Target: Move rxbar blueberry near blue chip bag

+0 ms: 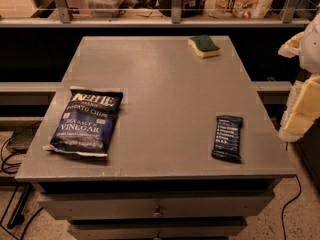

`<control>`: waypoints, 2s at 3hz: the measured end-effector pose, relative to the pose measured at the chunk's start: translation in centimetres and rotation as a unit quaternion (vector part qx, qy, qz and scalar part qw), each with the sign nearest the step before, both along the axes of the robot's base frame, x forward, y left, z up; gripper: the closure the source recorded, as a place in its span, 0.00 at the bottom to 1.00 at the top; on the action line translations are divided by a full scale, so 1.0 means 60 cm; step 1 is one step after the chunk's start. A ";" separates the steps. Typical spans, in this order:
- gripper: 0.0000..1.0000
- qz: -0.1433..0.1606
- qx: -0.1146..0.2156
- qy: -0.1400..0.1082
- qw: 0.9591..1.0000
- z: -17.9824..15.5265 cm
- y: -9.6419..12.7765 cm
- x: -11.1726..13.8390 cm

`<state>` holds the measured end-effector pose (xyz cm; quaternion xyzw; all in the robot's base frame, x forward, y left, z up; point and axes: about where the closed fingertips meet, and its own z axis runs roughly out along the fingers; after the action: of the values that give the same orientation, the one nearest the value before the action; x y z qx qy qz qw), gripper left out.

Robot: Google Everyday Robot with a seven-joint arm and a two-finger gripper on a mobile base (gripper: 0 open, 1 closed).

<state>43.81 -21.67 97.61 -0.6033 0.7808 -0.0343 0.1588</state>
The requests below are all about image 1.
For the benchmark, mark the grey drawer cabinet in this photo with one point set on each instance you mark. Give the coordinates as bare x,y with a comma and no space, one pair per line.
160,153

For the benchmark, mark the grey metal railing shelf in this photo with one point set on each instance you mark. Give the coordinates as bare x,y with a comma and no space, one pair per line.
140,13

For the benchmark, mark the round drawer knob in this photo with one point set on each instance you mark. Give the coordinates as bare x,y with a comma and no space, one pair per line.
157,213

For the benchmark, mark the blue rxbar blueberry bar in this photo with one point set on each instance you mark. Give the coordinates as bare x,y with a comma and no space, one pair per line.
227,138

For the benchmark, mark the colourful snack bag background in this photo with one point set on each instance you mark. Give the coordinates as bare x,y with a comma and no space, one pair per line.
244,9

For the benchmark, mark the grey side bench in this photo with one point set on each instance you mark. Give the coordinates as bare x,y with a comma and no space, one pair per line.
27,93

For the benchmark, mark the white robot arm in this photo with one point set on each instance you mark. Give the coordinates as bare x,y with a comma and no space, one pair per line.
309,54

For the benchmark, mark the green yellow sponge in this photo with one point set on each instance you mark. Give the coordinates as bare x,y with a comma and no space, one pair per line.
203,46

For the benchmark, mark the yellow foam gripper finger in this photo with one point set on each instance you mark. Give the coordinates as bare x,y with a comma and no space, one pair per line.
308,103
291,47

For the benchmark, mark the blue Kettle chip bag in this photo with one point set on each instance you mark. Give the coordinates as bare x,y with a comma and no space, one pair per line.
87,123

